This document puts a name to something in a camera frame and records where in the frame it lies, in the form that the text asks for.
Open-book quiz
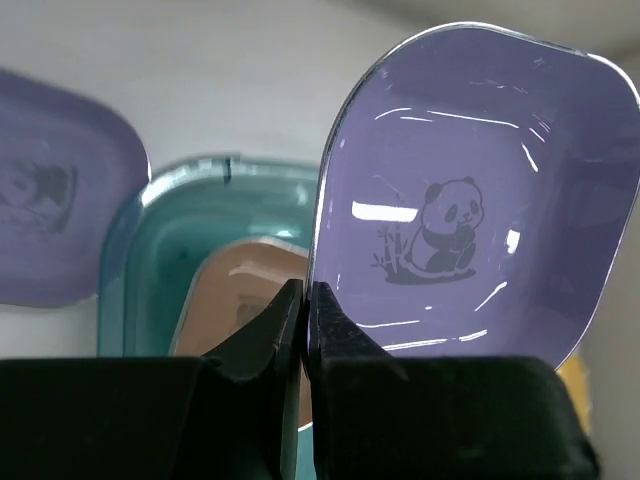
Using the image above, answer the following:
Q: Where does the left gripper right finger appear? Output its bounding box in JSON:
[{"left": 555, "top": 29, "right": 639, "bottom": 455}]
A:
[{"left": 306, "top": 282, "right": 600, "bottom": 479}]

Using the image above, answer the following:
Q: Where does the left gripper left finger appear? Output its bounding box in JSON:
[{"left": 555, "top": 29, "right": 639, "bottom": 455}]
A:
[{"left": 1, "top": 280, "right": 303, "bottom": 479}]

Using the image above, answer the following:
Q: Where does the brown square plate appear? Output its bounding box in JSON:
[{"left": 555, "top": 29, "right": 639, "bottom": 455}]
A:
[{"left": 167, "top": 237, "right": 311, "bottom": 431}]

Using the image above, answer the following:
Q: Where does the purple square plate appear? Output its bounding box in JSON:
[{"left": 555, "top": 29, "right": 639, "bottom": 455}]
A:
[
  {"left": 1, "top": 69, "right": 150, "bottom": 308},
  {"left": 308, "top": 21, "right": 639, "bottom": 367}
]

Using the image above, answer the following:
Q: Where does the teal transparent plastic bin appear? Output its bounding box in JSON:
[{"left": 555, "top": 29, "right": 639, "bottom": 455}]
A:
[{"left": 96, "top": 154, "right": 321, "bottom": 480}]

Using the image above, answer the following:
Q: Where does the yellow plate near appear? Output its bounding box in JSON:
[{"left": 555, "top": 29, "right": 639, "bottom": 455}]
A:
[{"left": 556, "top": 348, "right": 592, "bottom": 435}]

